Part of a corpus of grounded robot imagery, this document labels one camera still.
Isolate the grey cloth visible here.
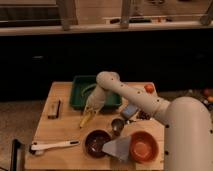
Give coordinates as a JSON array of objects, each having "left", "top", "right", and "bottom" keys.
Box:
[{"left": 102, "top": 136, "right": 131, "bottom": 162}]

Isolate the orange bowl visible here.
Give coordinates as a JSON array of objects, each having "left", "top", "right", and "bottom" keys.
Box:
[{"left": 129, "top": 131, "right": 159, "bottom": 164}]

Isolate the dark brown bowl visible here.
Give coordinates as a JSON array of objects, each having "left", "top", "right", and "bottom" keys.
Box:
[{"left": 85, "top": 130, "right": 111, "bottom": 158}]

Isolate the dark small object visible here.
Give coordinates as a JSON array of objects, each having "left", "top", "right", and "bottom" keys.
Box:
[{"left": 138, "top": 111, "right": 151, "bottom": 120}]

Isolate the small metal cup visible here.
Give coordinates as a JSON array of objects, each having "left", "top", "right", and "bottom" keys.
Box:
[{"left": 111, "top": 118, "right": 124, "bottom": 136}]

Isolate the brown wooden block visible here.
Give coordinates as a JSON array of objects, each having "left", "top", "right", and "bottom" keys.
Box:
[{"left": 47, "top": 100, "right": 61, "bottom": 119}]

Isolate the green plastic tray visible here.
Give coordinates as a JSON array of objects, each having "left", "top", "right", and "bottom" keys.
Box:
[{"left": 70, "top": 75, "right": 122, "bottom": 110}]

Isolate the black chair frame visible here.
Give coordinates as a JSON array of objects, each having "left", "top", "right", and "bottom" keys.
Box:
[{"left": 9, "top": 139, "right": 25, "bottom": 171}]

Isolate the blue grey box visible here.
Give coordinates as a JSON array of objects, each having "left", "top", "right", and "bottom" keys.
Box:
[{"left": 121, "top": 104, "right": 138, "bottom": 119}]

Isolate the white handled brush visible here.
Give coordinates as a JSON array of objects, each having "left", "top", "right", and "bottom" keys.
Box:
[{"left": 29, "top": 140, "right": 80, "bottom": 155}]

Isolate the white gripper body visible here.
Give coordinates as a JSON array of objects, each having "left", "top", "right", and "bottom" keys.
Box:
[{"left": 86, "top": 86, "right": 107, "bottom": 112}]

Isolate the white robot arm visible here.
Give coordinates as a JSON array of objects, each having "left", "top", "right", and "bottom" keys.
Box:
[{"left": 84, "top": 71, "right": 213, "bottom": 171}]

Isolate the yellow banana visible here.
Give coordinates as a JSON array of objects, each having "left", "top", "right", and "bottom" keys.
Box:
[{"left": 79, "top": 112, "right": 94, "bottom": 128}]

